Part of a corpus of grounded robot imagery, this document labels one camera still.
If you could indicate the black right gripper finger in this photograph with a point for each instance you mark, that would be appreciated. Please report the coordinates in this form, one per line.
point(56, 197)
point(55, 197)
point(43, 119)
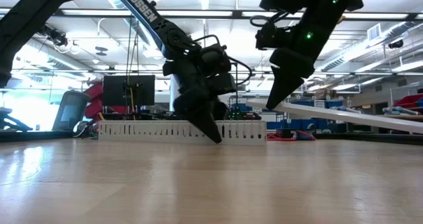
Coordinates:
point(282, 88)

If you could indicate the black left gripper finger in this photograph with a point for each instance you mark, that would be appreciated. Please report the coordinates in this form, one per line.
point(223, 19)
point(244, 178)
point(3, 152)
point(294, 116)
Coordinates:
point(208, 128)
point(220, 110)

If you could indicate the white duct cover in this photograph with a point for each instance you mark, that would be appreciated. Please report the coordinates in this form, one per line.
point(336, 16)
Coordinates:
point(347, 116)

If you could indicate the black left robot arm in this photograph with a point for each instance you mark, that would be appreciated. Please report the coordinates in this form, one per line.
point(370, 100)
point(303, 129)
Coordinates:
point(142, 9)

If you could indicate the blue storage bin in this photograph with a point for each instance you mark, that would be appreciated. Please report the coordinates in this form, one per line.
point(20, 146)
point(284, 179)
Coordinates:
point(302, 103)

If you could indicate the black overhead light beam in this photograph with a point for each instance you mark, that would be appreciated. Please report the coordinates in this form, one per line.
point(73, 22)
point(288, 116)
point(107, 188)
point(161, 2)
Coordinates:
point(236, 14)

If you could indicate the black monitor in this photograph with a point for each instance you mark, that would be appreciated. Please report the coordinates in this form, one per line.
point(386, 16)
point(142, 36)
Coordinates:
point(115, 90)

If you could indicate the black ceiling device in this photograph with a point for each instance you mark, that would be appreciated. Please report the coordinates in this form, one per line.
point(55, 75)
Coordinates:
point(396, 44)

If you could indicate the red machine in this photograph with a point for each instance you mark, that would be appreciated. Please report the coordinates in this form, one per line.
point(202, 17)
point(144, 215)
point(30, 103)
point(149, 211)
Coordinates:
point(94, 100)

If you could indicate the red storage bin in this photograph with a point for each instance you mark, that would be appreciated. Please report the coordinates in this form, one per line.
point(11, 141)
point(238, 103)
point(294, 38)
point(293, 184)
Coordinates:
point(409, 101)

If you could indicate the grey office chair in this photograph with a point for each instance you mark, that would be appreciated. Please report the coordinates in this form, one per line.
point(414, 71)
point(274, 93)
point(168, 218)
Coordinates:
point(71, 111)

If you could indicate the black chair base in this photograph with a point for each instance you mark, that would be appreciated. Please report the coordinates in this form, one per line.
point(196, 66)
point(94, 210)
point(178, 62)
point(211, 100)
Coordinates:
point(13, 121)

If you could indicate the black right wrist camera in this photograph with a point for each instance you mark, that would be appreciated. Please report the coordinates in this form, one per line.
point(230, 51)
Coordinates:
point(269, 35)

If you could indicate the silver ceiling air duct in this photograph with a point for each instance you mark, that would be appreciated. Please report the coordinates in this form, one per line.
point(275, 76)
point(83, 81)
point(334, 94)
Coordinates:
point(363, 49)

